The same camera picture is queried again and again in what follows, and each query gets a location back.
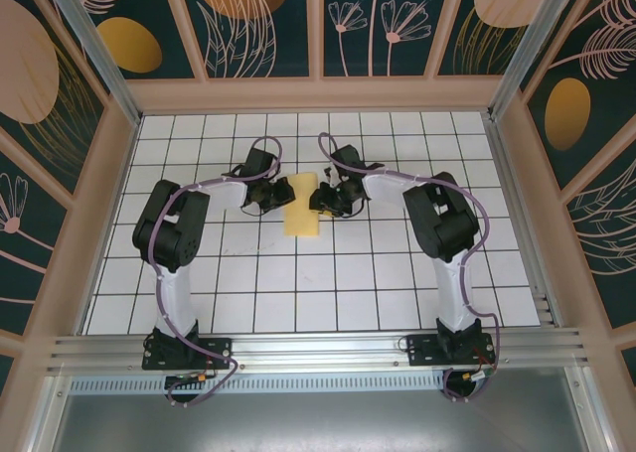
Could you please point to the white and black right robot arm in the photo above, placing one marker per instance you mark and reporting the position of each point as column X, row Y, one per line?
column 442, row 223

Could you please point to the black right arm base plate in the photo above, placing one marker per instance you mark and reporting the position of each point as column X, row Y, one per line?
column 422, row 352

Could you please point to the aluminium side rail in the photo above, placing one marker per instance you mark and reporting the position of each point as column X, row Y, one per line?
column 503, row 159

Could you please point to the grey metal sheet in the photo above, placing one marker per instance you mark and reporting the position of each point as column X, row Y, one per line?
column 323, row 422

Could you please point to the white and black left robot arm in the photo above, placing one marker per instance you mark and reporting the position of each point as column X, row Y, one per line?
column 171, row 223

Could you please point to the aluminium frame post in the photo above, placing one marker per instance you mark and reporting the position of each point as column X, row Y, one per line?
column 98, row 54
column 528, row 49

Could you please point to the yellow square paper sheet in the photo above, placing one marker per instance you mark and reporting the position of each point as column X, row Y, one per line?
column 303, row 218

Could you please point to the aluminium mounting rail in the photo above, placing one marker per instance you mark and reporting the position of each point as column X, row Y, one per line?
column 323, row 347

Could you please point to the black controller board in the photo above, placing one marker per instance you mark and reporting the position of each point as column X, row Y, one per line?
column 181, row 380

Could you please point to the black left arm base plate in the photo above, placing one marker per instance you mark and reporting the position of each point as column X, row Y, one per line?
column 218, row 352

